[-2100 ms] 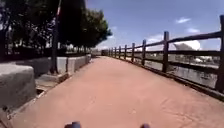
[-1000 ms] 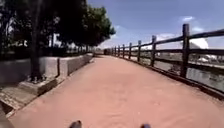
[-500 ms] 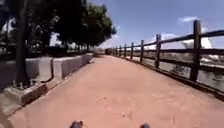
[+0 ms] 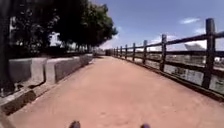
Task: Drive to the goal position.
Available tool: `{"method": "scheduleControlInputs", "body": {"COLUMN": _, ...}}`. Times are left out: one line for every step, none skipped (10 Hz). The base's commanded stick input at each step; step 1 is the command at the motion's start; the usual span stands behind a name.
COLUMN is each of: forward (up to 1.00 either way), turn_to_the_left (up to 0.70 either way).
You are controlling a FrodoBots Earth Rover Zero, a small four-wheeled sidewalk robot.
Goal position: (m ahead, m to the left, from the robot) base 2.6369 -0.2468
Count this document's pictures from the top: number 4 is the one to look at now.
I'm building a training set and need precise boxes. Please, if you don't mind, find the reddish paved path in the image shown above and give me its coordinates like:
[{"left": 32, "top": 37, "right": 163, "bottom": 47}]
[{"left": 6, "top": 55, "right": 224, "bottom": 128}]

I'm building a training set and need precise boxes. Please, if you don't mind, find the row of trees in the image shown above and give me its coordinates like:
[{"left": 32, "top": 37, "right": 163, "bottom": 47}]
[{"left": 9, "top": 0, "right": 119, "bottom": 58}]

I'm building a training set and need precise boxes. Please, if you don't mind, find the grey concrete kerb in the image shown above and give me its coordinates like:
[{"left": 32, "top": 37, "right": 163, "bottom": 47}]
[{"left": 0, "top": 74, "right": 59, "bottom": 117}]

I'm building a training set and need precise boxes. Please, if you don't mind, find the dark tree trunk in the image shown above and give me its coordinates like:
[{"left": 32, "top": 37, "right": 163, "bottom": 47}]
[{"left": 0, "top": 0, "right": 16, "bottom": 94}]

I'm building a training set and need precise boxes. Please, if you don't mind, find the grey concrete barrier wall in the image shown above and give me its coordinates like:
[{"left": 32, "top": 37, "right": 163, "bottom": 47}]
[{"left": 8, "top": 53, "right": 94, "bottom": 84}]

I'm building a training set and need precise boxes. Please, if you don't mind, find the dark wooden rail fence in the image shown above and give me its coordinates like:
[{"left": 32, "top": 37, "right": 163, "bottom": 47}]
[{"left": 105, "top": 17, "right": 224, "bottom": 90}]

